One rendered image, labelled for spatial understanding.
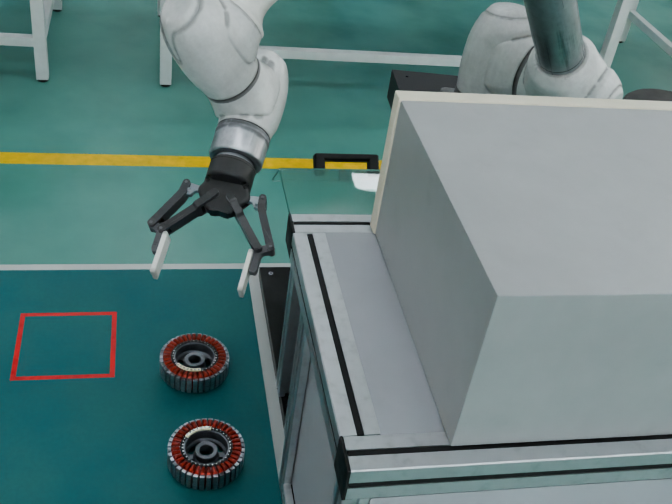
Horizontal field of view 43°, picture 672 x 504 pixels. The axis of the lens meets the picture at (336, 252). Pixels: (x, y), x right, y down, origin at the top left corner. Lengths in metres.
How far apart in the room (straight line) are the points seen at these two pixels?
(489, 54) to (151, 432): 1.19
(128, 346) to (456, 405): 0.75
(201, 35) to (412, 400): 0.63
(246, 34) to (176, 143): 2.22
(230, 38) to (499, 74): 0.91
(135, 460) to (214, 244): 1.72
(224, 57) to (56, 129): 2.35
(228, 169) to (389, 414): 0.58
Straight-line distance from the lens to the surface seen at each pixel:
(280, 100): 1.44
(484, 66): 2.10
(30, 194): 3.24
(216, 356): 1.43
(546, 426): 0.93
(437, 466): 0.89
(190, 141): 3.56
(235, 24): 1.33
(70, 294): 1.61
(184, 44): 1.31
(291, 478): 1.28
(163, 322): 1.54
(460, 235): 0.86
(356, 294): 1.06
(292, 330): 1.30
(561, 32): 1.83
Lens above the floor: 1.78
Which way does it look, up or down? 36 degrees down
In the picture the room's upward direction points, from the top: 9 degrees clockwise
